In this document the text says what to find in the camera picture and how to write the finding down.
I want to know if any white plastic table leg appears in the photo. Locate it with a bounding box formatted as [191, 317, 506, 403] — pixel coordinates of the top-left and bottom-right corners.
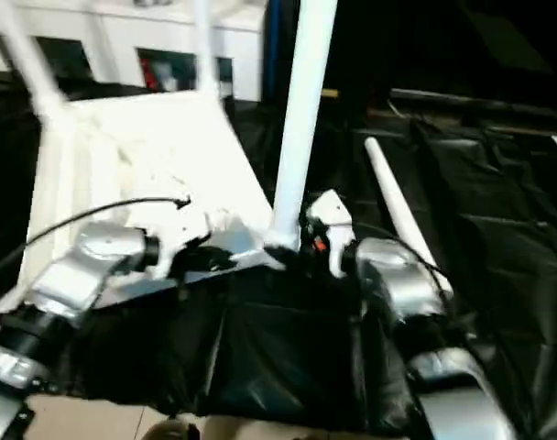
[363, 137, 454, 299]
[0, 0, 71, 125]
[193, 0, 224, 100]
[264, 0, 340, 251]

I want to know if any white plastic table top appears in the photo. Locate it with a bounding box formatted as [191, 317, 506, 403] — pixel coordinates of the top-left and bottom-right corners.
[0, 89, 302, 317]

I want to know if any black glossy mat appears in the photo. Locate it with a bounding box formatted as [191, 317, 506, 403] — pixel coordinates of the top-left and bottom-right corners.
[0, 68, 557, 435]

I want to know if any long black bar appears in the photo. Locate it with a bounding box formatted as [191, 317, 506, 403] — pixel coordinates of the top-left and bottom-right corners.
[390, 87, 557, 121]

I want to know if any white glass-door cabinet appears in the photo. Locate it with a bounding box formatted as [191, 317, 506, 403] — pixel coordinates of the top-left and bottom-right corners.
[0, 0, 268, 102]

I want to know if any large dark screen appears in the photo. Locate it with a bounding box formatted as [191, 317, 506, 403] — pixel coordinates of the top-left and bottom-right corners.
[264, 0, 557, 106]

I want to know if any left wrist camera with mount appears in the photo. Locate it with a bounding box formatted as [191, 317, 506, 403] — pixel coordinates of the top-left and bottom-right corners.
[154, 201, 215, 281]

